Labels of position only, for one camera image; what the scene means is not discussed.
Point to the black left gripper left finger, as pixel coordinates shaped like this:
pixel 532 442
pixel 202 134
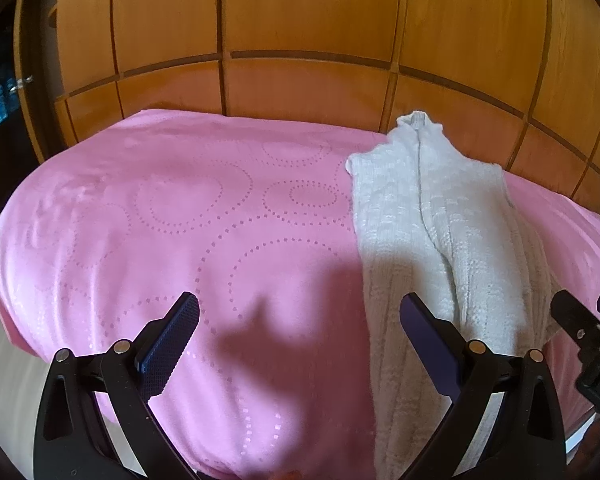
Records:
pixel 71 439

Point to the dark wooden door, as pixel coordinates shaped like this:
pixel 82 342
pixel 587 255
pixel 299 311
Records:
pixel 5 100

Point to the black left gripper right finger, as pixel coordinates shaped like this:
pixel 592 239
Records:
pixel 527 440

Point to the white knitted sweater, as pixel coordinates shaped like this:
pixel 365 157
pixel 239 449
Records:
pixel 433 222

